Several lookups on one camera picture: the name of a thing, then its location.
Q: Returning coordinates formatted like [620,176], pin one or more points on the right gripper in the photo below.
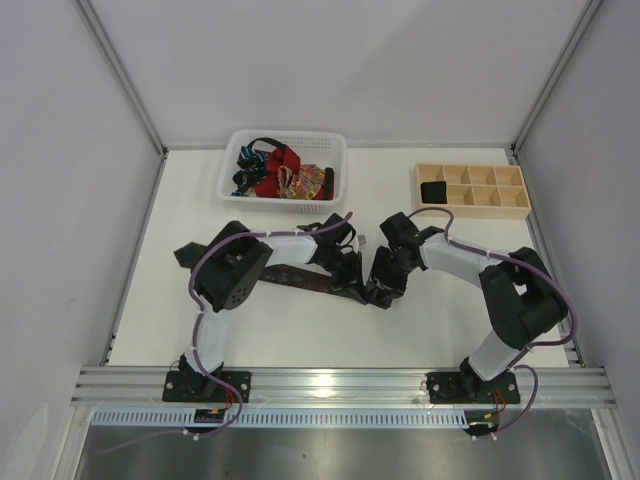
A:
[386,270]

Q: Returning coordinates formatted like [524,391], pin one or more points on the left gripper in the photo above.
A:
[347,266]

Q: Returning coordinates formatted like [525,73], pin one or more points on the brown floral tie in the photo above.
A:
[227,278]

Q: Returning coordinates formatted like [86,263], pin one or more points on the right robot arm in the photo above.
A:
[522,301]

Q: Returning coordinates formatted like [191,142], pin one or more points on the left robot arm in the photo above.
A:
[200,376]

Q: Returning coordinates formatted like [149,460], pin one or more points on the rolled black tie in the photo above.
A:
[434,192]

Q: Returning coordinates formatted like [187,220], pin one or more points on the colourful patterned tie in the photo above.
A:
[309,183]

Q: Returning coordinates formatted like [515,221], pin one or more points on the white plastic basket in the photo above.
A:
[326,150]

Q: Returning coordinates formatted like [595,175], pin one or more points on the wooden compartment box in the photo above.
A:
[477,191]

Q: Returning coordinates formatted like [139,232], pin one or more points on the red tie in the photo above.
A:
[283,157]

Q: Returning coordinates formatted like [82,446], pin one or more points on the blue striped tie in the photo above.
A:
[252,170]

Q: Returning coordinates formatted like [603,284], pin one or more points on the aluminium mounting rail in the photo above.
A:
[334,388]

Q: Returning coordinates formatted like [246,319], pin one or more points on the white slotted cable duct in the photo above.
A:
[282,418]

